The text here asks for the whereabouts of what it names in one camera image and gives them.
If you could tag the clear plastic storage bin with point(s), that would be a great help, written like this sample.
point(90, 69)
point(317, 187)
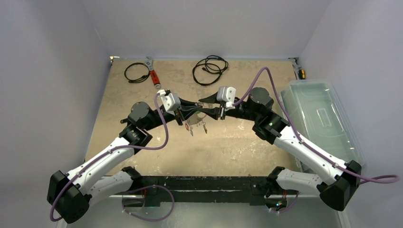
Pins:
point(317, 113)

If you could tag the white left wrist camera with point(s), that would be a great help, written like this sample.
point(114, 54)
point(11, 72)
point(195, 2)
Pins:
point(171, 101)

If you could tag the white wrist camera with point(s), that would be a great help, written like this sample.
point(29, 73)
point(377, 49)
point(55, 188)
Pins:
point(225, 97)
point(171, 101)

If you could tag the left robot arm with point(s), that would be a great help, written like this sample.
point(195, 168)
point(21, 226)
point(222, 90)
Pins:
point(72, 193)

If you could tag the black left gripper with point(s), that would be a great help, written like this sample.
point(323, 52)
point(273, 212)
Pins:
point(185, 109)

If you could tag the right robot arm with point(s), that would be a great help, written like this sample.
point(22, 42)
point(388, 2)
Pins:
point(334, 180)

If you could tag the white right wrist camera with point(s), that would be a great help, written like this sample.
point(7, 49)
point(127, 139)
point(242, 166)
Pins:
point(225, 97)

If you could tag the red handled adjustable wrench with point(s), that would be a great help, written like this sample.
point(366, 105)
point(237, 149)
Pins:
point(153, 74)

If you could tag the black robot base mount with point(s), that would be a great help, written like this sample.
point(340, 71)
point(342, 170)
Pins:
point(254, 190)

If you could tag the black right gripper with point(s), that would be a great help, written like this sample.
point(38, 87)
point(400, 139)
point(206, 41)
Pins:
point(222, 111)

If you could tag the metal key organizer ring plate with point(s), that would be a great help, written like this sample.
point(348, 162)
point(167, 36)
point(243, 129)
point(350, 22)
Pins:
point(196, 119)

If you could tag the yellow black clamp tool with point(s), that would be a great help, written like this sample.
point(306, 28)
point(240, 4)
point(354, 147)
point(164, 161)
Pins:
point(298, 70)

